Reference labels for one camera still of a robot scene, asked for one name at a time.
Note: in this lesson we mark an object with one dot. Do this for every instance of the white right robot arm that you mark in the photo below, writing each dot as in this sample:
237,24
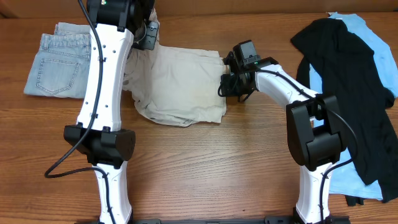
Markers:
315,131

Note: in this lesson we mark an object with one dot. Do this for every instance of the folded light blue jeans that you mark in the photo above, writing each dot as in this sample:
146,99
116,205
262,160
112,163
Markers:
61,65

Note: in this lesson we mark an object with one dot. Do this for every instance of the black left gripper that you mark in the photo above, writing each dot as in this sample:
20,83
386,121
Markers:
148,38

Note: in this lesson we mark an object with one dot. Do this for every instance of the light blue t-shirt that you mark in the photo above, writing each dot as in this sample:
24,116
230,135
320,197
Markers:
346,180

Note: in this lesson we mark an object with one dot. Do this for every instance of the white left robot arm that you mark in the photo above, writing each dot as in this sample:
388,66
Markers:
116,27

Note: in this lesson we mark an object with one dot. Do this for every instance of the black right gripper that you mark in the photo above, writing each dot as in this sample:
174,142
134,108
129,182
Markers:
229,79

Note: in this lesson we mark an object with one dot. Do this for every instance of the beige cargo shorts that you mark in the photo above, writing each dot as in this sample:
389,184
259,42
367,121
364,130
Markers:
176,86

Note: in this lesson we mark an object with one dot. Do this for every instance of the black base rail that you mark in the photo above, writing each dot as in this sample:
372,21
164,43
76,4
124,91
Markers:
217,221

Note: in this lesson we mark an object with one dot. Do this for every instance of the black shirt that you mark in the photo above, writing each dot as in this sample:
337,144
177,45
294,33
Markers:
346,66

